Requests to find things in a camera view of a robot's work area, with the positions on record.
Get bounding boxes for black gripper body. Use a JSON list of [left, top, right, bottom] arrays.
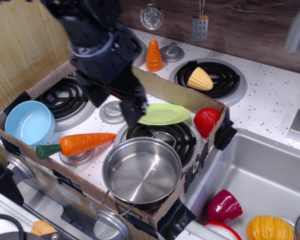
[[69, 31, 145, 100]]

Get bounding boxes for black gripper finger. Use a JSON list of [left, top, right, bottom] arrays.
[[120, 93, 149, 128], [84, 85, 110, 108]]

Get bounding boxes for orange toy carrot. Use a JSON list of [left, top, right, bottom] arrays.
[[35, 133, 117, 159]]

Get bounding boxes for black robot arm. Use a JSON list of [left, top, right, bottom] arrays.
[[42, 0, 148, 128]]

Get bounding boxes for light green plate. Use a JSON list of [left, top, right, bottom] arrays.
[[138, 103, 190, 126]]

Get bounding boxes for red rimmed white plate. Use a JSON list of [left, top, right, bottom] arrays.
[[203, 221, 242, 240]]

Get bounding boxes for grey stove knob centre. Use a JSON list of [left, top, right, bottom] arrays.
[[99, 100, 126, 125]]

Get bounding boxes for grey stove knob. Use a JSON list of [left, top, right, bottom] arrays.
[[160, 42, 185, 63], [59, 149, 95, 167], [99, 100, 126, 125]]

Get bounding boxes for front left stove burner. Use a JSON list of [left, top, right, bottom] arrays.
[[36, 76, 96, 132]]

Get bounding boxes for stove burner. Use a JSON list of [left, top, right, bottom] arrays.
[[130, 38, 148, 68], [36, 76, 96, 132], [168, 58, 247, 107], [113, 120, 204, 171]]

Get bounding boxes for back left stove burner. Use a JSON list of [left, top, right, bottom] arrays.
[[130, 38, 148, 68]]

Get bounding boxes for orange toy cone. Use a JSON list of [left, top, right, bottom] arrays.
[[146, 39, 163, 72]]

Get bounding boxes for front right stove burner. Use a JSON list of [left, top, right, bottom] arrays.
[[113, 120, 204, 171]]

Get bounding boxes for hanging metal strainer spoon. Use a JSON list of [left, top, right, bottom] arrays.
[[139, 0, 165, 31]]

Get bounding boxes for stainless steel pot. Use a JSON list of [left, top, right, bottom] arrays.
[[102, 133, 183, 216]]

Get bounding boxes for grey stove knob front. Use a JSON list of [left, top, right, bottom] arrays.
[[59, 149, 95, 167]]

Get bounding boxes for grey stove knob back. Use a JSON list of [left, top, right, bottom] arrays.
[[160, 42, 185, 63]]

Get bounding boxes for light blue bowl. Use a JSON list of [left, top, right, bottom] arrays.
[[4, 100, 56, 148]]

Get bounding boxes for red toy strawberry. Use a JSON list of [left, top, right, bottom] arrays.
[[193, 107, 221, 138]]

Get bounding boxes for yellow toy corn cob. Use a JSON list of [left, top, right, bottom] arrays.
[[187, 67, 214, 91]]

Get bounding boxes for hanging metal spatula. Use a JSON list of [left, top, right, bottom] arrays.
[[189, 0, 209, 42]]

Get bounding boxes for back right stove burner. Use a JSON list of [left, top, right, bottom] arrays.
[[168, 58, 247, 107]]

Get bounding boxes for silver oven knob left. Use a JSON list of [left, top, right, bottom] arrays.
[[6, 156, 35, 184]]

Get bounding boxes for silver oven knob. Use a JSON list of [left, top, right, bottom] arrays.
[[93, 209, 131, 240], [6, 156, 35, 184]]

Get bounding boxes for silver oven knob right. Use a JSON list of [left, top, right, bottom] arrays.
[[93, 209, 131, 240]]

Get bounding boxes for black device bottom left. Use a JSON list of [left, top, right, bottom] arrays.
[[0, 163, 24, 206]]

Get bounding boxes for dark red toy cup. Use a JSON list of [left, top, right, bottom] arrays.
[[206, 189, 243, 224]]

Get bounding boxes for orange toy piece bottom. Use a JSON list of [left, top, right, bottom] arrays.
[[30, 220, 56, 236]]

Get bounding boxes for metal sink basin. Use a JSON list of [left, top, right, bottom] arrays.
[[184, 129, 300, 239]]

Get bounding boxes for grey faucet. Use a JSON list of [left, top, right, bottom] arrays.
[[283, 11, 300, 53]]

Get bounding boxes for yellow toy pumpkin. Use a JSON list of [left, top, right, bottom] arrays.
[[246, 215, 294, 240]]

